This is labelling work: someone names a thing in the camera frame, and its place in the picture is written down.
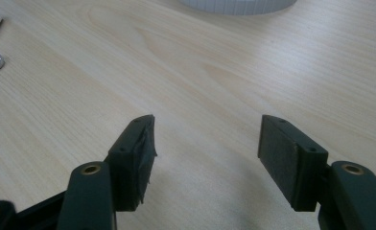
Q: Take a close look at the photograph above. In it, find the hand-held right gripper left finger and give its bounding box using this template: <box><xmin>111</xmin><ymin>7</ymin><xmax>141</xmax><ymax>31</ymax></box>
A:
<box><xmin>104</xmin><ymin>114</ymin><xmax>158</xmax><ymax>213</ymax></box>

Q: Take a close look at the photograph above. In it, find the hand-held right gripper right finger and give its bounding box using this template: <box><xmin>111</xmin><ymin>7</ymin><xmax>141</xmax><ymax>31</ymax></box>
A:
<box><xmin>257</xmin><ymin>114</ymin><xmax>329</xmax><ymax>213</ymax></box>

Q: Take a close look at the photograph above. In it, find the white stand with round tray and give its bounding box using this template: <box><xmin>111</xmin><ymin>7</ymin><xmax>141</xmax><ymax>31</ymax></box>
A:
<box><xmin>177</xmin><ymin>0</ymin><xmax>299</xmax><ymax>16</ymax></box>

